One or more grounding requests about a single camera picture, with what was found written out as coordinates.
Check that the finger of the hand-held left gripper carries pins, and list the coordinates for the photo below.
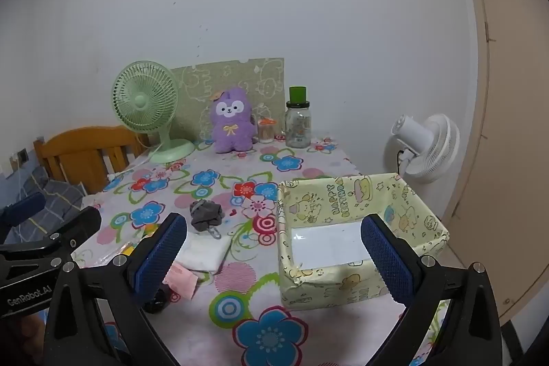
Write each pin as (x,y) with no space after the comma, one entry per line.
(81,222)
(21,210)

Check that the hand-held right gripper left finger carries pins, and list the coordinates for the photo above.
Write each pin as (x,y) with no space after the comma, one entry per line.
(163,250)

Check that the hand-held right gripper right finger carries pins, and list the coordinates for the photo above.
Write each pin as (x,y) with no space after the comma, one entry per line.
(386,259)

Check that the pink packet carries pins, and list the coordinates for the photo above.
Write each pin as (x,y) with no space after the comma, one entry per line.
(182,280)

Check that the white tissue pack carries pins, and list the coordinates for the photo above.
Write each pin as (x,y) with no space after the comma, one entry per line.
(206,252)

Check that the clear plastic tube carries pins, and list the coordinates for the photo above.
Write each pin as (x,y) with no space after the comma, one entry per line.
(109,256)

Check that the black cloth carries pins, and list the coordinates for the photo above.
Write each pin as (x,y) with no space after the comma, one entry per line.
(156,304)

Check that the grey sock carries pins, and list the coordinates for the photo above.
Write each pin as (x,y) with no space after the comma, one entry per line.
(203,214)

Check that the yellow cartoon print box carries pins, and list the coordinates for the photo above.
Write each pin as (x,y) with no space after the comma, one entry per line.
(326,289)

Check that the grey plaid bedding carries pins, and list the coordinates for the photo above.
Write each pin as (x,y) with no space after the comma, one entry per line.
(55,194)

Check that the wooden bed headboard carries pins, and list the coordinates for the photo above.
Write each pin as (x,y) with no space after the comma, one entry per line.
(81,151)

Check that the white standing fan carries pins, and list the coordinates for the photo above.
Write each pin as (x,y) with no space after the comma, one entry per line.
(429,147)

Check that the green desk fan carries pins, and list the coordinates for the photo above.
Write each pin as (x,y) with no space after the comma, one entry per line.
(141,100)

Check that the purple plush toy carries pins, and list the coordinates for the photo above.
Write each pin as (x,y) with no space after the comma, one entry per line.
(231,126)

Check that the toothpick jar with orange lid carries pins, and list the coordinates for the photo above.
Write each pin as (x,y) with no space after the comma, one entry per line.
(266,132)

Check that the glass jar with green lid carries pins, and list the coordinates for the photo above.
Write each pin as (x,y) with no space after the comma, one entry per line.
(298,128)

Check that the green cartoon print board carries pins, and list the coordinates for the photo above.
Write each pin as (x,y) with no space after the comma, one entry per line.
(240,74)

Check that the beige door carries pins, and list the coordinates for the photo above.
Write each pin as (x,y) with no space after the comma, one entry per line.
(514,113)

